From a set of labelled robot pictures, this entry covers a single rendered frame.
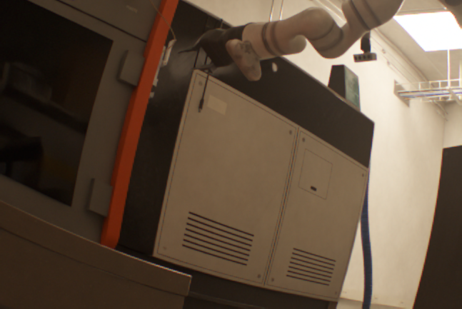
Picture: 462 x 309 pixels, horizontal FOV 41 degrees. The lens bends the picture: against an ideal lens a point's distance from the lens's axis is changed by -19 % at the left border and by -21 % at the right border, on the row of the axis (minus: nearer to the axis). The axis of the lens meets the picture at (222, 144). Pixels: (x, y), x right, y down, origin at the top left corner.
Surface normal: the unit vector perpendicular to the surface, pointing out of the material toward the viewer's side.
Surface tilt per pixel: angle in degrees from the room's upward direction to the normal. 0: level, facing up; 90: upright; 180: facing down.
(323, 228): 90
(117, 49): 90
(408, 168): 90
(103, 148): 90
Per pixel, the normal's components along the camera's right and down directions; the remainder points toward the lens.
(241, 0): 0.70, -0.05
